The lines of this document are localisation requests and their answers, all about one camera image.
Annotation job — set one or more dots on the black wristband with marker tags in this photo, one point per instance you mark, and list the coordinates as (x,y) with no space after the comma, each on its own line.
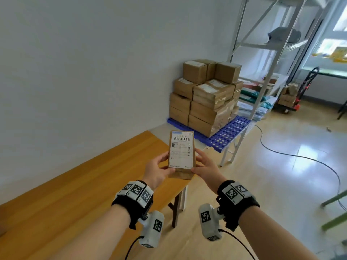
(127,211)
(244,211)

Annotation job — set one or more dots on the taped cardboard box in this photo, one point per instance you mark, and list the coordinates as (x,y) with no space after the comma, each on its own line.
(208,97)

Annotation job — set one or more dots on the stacked brown cartons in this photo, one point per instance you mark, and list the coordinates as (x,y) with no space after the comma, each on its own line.
(287,100)

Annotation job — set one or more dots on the white marker-tagged wrist camera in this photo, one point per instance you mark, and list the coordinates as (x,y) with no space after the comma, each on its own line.
(151,230)
(210,224)

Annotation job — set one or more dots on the person's right forearm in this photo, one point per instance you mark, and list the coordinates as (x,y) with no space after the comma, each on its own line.
(271,238)

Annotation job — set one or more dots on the crumpled grey bag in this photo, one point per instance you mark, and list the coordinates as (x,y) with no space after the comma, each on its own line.
(284,35)

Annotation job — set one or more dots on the green metal frame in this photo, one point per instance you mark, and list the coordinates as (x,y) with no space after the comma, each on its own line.
(333,220)

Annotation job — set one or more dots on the orange wooden table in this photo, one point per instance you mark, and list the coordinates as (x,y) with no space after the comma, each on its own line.
(81,192)

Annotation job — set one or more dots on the small tape-striped cardboard box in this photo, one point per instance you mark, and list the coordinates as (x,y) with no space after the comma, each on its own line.
(211,67)

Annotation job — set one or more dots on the teal mailer bag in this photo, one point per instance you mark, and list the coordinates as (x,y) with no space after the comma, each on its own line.
(252,96)
(270,105)

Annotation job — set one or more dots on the person's right hand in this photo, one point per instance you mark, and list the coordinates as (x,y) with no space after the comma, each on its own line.
(210,176)

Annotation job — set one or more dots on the cardboard parcel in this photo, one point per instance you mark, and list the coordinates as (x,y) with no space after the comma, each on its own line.
(203,113)
(230,108)

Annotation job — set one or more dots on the bright window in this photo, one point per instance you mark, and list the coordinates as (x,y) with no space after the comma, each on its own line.
(325,47)

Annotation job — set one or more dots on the person's left forearm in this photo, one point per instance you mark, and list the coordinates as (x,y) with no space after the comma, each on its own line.
(95,241)

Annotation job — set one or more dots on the grey metal shelf rack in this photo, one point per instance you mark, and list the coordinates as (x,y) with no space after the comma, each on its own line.
(257,46)

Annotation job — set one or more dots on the small brown carton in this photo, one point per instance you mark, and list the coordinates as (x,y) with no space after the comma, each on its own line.
(265,89)

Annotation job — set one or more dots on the person's left hand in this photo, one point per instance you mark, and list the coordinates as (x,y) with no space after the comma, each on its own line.
(157,174)

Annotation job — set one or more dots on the green folding table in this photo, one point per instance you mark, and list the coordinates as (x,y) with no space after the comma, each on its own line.
(330,74)

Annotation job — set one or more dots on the blue perforated plastic pallet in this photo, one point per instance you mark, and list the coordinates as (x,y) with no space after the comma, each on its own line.
(230,132)

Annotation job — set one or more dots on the yellow green packet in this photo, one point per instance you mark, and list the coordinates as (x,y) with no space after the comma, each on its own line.
(339,55)

